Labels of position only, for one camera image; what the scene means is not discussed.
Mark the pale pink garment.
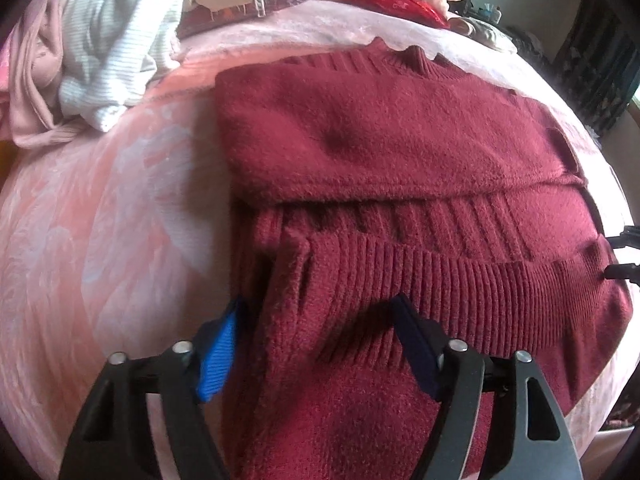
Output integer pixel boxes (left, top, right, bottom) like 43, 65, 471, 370
1, 0, 88, 150

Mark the beige cloth item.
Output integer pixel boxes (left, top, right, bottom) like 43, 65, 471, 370
448, 15, 518, 54

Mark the dark red knit sweater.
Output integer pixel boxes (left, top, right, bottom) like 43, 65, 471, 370
214, 40, 632, 479

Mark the white ribbed garment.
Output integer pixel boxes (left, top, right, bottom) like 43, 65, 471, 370
58, 0, 183, 132

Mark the pink leaf-pattern bed blanket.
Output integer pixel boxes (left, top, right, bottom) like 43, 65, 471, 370
1, 0, 631, 479

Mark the red shiny cloth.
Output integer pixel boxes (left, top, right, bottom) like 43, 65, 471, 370
345, 0, 449, 29

